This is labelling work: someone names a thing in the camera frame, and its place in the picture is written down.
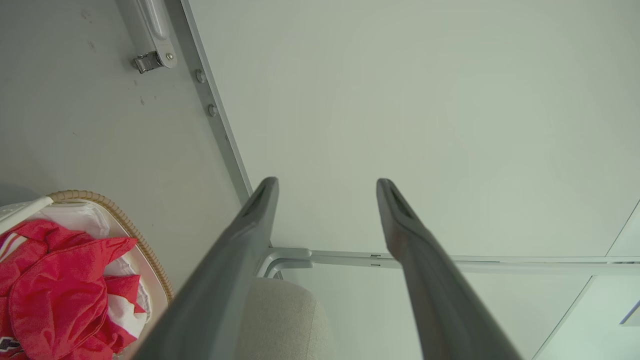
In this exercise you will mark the grey metal partition post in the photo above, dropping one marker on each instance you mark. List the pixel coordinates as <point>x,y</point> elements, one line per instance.
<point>350,259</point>

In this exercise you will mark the red shorts with letter patch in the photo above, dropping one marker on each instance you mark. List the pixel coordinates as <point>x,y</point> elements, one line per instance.
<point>126,320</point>

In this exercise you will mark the woven wicker laundry basket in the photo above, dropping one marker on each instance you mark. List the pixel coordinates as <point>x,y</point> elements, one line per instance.
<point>145,250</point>

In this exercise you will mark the silver metal latch bracket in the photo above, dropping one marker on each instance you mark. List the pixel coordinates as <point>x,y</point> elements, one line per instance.
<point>152,45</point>

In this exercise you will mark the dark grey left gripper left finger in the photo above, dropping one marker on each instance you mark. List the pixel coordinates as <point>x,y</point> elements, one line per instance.
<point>220,280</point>

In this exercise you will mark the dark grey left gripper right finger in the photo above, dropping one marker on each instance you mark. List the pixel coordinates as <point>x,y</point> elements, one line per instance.
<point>440,300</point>

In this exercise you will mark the grey baseboard strip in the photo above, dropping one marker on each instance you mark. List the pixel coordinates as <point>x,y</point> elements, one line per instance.
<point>220,125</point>

